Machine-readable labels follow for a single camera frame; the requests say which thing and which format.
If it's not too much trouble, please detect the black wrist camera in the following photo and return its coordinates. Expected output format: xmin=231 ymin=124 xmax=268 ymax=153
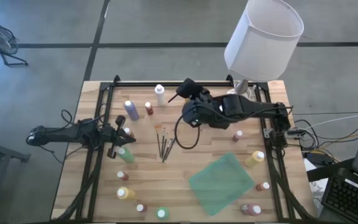
xmin=98 ymin=124 xmax=114 ymax=144
xmin=176 ymin=78 xmax=203 ymax=100

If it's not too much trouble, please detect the black power adapter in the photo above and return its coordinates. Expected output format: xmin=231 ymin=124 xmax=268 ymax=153
xmin=305 ymin=150 xmax=335 ymax=166

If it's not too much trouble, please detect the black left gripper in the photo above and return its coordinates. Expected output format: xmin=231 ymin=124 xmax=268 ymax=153
xmin=107 ymin=115 xmax=135 ymax=159

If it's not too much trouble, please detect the large white paint bottle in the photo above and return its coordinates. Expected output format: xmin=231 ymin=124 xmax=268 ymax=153
xmin=154 ymin=83 xmax=167 ymax=106

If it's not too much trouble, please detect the black computer keyboard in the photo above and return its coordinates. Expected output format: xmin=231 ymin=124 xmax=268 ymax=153
xmin=321 ymin=174 xmax=358 ymax=224

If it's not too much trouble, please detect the small orange paint bottle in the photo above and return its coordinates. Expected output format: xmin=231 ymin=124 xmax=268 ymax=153
xmin=255 ymin=181 xmax=271 ymax=192

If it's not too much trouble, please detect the white paper sheet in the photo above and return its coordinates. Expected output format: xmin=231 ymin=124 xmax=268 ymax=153
xmin=303 ymin=157 xmax=328 ymax=218

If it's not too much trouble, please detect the large yellow paint bottle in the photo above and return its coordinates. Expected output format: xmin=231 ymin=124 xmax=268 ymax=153
xmin=116 ymin=186 xmax=136 ymax=200
xmin=244 ymin=150 xmax=265 ymax=169

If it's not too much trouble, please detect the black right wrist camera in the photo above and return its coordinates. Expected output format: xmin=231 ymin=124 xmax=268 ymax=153
xmin=176 ymin=78 xmax=203 ymax=100

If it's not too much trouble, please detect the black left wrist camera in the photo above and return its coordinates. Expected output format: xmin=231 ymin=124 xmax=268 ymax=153
xmin=98 ymin=124 xmax=114 ymax=144

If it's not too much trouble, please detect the large green paint bottle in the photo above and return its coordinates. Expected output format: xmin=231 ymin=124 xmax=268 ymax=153
xmin=117 ymin=146 xmax=135 ymax=165
xmin=155 ymin=207 xmax=170 ymax=222

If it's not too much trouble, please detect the dark office desk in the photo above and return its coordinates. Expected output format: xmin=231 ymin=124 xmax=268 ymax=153
xmin=306 ymin=157 xmax=358 ymax=224

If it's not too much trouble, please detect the teal translucent plastic bin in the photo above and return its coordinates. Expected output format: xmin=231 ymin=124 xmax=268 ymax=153
xmin=188 ymin=152 xmax=256 ymax=217

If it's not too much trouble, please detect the grey side table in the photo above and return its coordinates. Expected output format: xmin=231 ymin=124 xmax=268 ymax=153
xmin=0 ymin=136 xmax=30 ymax=224

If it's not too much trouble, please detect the large red paint bottle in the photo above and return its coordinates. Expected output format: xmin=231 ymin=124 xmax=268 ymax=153
xmin=240 ymin=203 xmax=262 ymax=217

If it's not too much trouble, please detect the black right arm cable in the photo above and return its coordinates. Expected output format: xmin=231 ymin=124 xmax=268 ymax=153
xmin=174 ymin=107 xmax=202 ymax=151

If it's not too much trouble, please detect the large lavender paint bottle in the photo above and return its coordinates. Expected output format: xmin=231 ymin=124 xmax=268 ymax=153
xmin=123 ymin=100 xmax=140 ymax=121

